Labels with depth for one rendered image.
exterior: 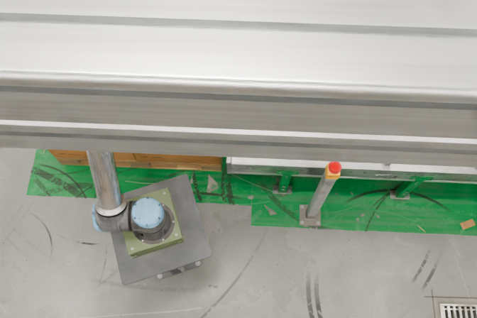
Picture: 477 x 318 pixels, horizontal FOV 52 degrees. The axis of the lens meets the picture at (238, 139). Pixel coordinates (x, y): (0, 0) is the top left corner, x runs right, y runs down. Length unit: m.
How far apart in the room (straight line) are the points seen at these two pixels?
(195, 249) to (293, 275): 0.96
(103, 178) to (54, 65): 1.99
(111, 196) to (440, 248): 2.35
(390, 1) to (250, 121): 0.12
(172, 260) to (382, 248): 1.56
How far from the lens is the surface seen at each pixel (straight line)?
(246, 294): 3.47
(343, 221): 3.62
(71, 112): 0.35
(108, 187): 2.33
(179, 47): 0.30
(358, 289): 3.56
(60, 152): 3.67
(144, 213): 2.45
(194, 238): 2.77
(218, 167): 3.58
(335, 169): 2.60
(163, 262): 2.77
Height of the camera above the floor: 3.46
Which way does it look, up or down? 67 degrees down
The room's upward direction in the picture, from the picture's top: 1 degrees counter-clockwise
